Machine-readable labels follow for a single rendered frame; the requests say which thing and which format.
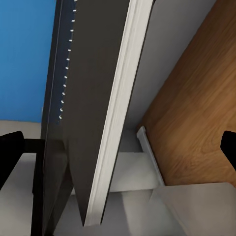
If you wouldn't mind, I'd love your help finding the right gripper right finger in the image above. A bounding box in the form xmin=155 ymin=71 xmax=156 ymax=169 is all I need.
xmin=220 ymin=131 xmax=236 ymax=170

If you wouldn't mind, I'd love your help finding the monitor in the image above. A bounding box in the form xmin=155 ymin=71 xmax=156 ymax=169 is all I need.
xmin=24 ymin=139 xmax=45 ymax=236

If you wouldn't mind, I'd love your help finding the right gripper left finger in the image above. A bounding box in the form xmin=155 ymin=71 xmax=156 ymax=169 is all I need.
xmin=0 ymin=131 xmax=26 ymax=189

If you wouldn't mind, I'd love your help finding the notebook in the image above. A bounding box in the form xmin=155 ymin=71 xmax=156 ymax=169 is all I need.
xmin=59 ymin=0 xmax=155 ymax=227

